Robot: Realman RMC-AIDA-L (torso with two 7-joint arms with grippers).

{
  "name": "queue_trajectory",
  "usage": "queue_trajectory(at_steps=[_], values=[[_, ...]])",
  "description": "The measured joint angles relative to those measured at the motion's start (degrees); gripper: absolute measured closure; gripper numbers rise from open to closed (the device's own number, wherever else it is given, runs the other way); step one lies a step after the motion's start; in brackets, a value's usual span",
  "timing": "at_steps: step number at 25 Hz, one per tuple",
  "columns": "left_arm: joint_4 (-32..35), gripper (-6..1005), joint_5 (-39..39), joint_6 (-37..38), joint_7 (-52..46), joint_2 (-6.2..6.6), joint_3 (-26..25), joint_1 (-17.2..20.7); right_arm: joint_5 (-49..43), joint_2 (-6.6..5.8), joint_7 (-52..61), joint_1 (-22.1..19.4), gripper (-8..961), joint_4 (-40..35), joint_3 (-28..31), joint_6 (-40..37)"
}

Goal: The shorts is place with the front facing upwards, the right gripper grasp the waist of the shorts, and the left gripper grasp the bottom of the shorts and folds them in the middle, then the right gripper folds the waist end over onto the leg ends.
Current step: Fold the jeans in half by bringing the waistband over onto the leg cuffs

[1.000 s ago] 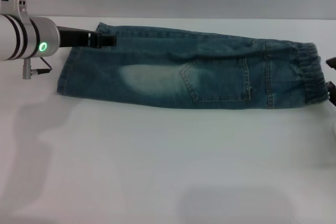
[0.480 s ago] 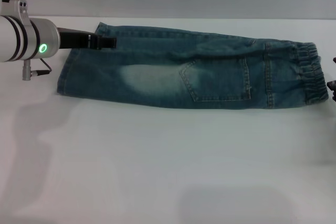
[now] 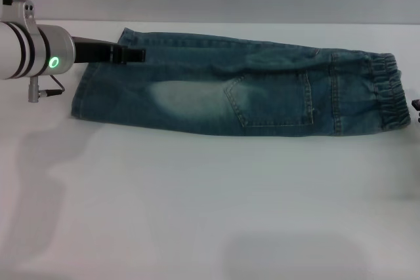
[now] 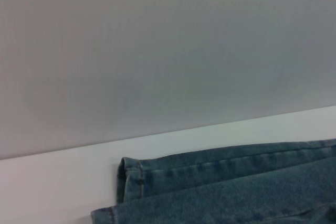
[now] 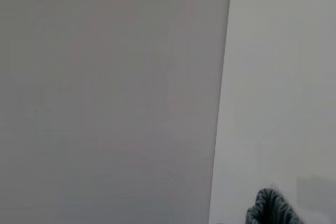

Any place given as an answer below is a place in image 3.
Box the metal connector with thin cable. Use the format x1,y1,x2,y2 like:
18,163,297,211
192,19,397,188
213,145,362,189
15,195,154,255
27,75,66,104

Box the blue washed denim shorts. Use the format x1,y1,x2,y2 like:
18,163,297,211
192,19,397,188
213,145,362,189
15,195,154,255
70,27,412,138

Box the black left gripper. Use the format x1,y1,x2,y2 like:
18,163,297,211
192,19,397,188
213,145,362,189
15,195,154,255
72,35,147,66

